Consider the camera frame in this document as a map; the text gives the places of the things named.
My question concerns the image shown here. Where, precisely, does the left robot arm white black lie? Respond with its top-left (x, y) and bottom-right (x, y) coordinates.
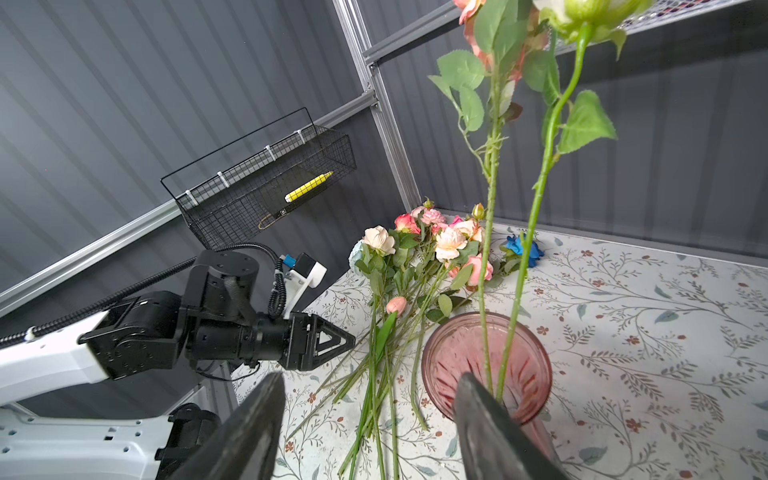
top-left (1, 243), bottom-right (356, 479)

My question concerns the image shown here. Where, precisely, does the white rose stem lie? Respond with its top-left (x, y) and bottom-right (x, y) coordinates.
top-left (494, 1), bottom-right (651, 401)

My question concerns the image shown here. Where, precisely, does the bunch of artificial flowers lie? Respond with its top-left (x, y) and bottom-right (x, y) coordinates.
top-left (276, 202), bottom-right (493, 479)

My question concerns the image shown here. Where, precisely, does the black wire basket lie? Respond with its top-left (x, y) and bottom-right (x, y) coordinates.
top-left (160, 107), bottom-right (356, 249)

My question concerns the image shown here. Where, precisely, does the blue artificial rose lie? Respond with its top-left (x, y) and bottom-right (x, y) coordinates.
top-left (503, 232), bottom-right (545, 268)

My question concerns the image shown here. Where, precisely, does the white wire mesh basket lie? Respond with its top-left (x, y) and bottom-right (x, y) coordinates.
top-left (554, 0), bottom-right (751, 56)

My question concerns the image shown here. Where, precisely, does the floral patterned table mat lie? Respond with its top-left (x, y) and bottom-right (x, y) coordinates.
top-left (274, 231), bottom-right (767, 479)

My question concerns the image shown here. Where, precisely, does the yellow marker pen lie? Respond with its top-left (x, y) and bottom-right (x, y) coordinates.
top-left (284, 171), bottom-right (334, 203)

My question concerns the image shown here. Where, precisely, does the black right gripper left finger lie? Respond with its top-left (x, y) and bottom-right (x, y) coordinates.
top-left (171, 372), bottom-right (286, 480)

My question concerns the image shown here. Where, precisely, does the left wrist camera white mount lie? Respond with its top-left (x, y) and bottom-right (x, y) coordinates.
top-left (281, 253), bottom-right (327, 320)

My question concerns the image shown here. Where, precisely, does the pink glass vase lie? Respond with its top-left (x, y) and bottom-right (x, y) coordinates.
top-left (421, 312), bottom-right (559, 463)

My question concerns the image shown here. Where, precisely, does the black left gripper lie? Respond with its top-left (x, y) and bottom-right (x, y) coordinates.
top-left (239, 312), bottom-right (356, 371)

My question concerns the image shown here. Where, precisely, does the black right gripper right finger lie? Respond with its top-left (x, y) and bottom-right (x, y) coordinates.
top-left (453, 373), bottom-right (566, 479)

